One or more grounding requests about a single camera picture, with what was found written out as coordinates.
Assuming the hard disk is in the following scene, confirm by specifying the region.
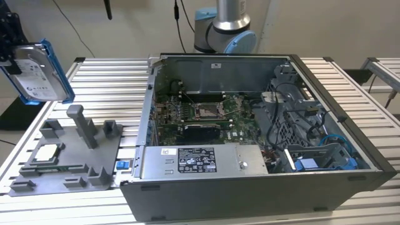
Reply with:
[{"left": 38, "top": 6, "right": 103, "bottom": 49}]
[{"left": 0, "top": 38, "right": 75, "bottom": 105}]

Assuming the grey metal disk bay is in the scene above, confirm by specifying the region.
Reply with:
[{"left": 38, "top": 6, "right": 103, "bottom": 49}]
[{"left": 258, "top": 65, "right": 357, "bottom": 174}]

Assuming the black hanging antenna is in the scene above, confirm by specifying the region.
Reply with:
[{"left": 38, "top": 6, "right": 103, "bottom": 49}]
[{"left": 103, "top": 0, "right": 113, "bottom": 21}]

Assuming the silver CPU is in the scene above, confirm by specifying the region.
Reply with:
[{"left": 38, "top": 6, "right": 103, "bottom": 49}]
[{"left": 30, "top": 144, "right": 59, "bottom": 162}]

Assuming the grey parts rack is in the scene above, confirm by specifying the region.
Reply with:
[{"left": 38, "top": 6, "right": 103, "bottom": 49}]
[{"left": 7, "top": 105, "right": 123, "bottom": 197}]

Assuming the black RAM slot bank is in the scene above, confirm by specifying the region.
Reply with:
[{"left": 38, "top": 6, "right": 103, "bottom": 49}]
[
  {"left": 182, "top": 119, "right": 231, "bottom": 123},
  {"left": 182, "top": 92, "right": 226, "bottom": 98}
]

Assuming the CPU socket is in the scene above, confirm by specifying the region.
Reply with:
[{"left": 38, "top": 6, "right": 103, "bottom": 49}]
[{"left": 193, "top": 103, "right": 223, "bottom": 120}]

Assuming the grey power supply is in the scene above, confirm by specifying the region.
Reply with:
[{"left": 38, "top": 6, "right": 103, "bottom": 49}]
[{"left": 139, "top": 144, "right": 269, "bottom": 180}]

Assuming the green motherboard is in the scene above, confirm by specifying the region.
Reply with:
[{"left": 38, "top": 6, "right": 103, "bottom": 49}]
[{"left": 151, "top": 93, "right": 266, "bottom": 146}]

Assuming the open grey PC case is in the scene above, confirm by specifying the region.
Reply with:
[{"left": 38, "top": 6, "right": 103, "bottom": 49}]
[{"left": 119, "top": 52, "right": 397, "bottom": 222}]

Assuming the blue carrier in bay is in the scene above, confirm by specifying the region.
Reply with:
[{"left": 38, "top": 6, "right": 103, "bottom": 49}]
[{"left": 294, "top": 159, "right": 321, "bottom": 171}]

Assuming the black box under table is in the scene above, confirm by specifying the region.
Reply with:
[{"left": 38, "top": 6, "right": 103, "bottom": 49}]
[{"left": 342, "top": 68, "right": 373, "bottom": 84}]

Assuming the metal slat side table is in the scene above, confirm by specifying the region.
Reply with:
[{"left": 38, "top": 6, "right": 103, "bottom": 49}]
[{"left": 359, "top": 57, "right": 400, "bottom": 88}]

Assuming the thin black wall cable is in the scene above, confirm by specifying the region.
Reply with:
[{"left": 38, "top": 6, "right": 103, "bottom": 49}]
[{"left": 51, "top": 0, "right": 95, "bottom": 57}]

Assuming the thick black wall cable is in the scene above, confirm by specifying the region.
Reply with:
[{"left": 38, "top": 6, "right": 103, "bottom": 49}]
[{"left": 173, "top": 0, "right": 187, "bottom": 53}]

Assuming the long black looped wire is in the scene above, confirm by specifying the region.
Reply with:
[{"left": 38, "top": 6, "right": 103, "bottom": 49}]
[{"left": 267, "top": 83, "right": 299, "bottom": 150}]

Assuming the black wire with connector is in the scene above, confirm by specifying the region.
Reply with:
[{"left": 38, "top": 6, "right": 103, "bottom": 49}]
[{"left": 305, "top": 105, "right": 333, "bottom": 138}]

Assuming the blue data wire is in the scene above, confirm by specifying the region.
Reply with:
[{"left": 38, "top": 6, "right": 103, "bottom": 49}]
[{"left": 321, "top": 133, "right": 354, "bottom": 153}]

